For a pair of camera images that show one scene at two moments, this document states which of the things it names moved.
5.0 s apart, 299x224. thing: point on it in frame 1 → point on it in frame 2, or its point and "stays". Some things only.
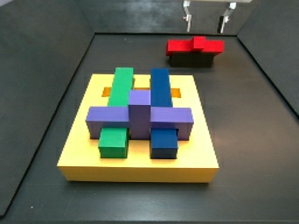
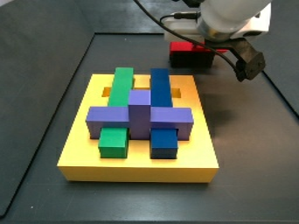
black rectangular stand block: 191,59 stays
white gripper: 223,19 → 187,30
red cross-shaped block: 198,44 stays
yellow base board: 195,165 stays
